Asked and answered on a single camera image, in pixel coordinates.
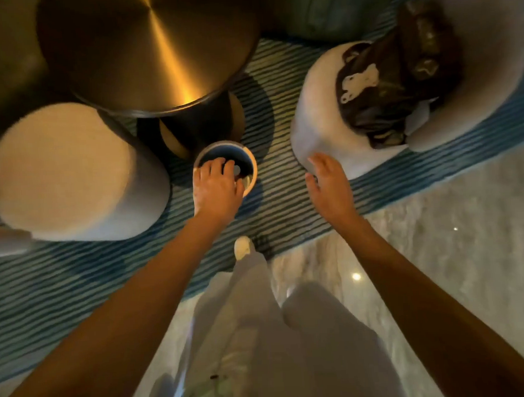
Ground person's right hand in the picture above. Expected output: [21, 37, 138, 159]
[303, 150, 361, 236]

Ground person's right forearm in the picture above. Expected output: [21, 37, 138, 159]
[337, 208, 524, 397]

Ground striped blue-green rug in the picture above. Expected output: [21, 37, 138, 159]
[0, 0, 524, 388]

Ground small round trash bin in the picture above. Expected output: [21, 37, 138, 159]
[192, 138, 260, 200]

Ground person's white trousers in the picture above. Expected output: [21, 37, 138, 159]
[133, 241, 407, 397]

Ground person's left hand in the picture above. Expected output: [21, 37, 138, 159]
[191, 156, 248, 229]

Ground brass top round table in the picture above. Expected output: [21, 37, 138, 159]
[34, 0, 269, 169]

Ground person's white shoe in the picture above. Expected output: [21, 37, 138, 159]
[233, 235, 256, 262]

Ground teal upholstered pouf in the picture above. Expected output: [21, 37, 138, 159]
[271, 0, 408, 46]

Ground dark brown printed bag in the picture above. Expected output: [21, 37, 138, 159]
[331, 0, 466, 151]

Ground white round stool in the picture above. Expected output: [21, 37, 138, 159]
[0, 97, 174, 248]

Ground white boucle armchair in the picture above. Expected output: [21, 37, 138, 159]
[283, 0, 524, 185]

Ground person's left forearm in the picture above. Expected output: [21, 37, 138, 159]
[0, 215, 238, 397]

